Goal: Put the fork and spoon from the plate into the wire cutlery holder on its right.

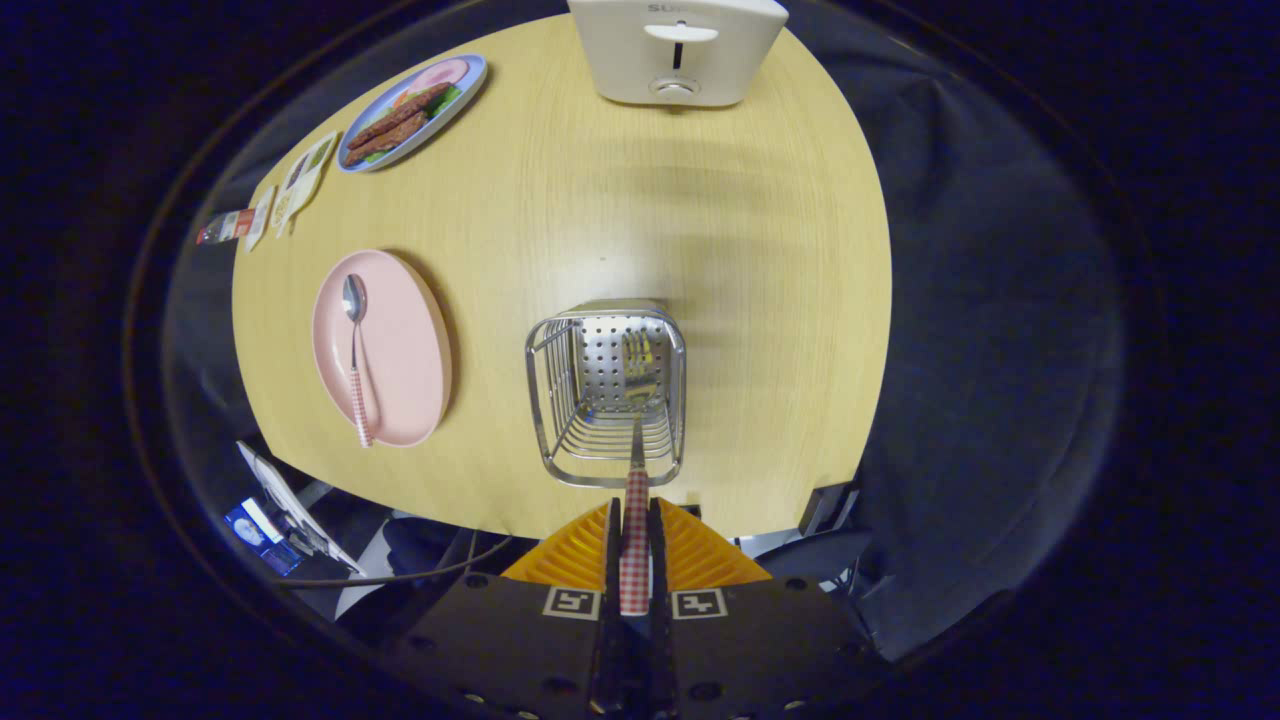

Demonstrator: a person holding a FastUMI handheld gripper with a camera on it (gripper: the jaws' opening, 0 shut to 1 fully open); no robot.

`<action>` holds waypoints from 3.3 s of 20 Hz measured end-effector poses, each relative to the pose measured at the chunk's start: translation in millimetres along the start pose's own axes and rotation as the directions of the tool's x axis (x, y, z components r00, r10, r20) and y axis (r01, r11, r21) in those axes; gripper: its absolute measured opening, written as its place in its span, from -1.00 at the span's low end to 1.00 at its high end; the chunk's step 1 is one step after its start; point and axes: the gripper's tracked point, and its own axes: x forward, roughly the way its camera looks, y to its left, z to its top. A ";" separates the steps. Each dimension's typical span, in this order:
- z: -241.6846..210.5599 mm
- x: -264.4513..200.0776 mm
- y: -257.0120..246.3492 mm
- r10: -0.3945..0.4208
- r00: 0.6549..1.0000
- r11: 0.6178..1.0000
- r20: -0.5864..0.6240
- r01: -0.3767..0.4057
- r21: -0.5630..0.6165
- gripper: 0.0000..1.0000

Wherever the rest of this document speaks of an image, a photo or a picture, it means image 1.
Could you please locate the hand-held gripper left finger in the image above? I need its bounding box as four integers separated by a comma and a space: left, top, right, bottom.
385, 497, 625, 720

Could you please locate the metal wire cutlery basket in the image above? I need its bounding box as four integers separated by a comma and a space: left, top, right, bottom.
525, 298, 688, 490

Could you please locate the spoon with checkered handle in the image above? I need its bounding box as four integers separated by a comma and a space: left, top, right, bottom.
341, 273, 375, 449

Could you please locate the thin dark cable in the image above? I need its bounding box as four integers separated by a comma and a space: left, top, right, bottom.
270, 535, 513, 589

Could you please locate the white toaster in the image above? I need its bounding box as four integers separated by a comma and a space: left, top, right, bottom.
567, 0, 790, 108

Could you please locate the white divided condiment tray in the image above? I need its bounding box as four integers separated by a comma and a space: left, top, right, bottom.
272, 131, 339, 239

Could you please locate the blue lit screen device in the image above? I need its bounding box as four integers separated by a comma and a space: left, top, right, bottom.
224, 497, 301, 578

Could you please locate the pink ham slice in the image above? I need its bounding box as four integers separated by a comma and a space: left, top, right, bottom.
405, 58, 471, 96

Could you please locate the black backdrop cloth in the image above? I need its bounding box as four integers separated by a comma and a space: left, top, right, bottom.
165, 0, 1126, 663

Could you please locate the brown meat strip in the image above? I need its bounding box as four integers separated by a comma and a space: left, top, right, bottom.
343, 110, 429, 166
347, 82, 453, 151

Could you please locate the white square coaster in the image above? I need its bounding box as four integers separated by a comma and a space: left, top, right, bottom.
244, 186, 277, 253

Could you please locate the white flat panel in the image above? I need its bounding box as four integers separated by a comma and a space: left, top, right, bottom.
236, 440, 366, 578

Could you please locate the pink plate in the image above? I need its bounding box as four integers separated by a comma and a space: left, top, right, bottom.
311, 249, 453, 448

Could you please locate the green lettuce leaf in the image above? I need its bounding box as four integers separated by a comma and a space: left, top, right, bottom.
355, 85, 463, 161

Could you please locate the fork with checkered handle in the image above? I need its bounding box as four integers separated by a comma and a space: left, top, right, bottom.
615, 330, 663, 617

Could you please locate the clear plastic water bottle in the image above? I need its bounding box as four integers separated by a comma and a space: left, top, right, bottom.
196, 207, 259, 247

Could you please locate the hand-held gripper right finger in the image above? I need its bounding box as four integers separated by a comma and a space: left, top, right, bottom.
648, 497, 881, 720

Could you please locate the blue plate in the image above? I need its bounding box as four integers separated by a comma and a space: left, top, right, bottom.
335, 53, 489, 174

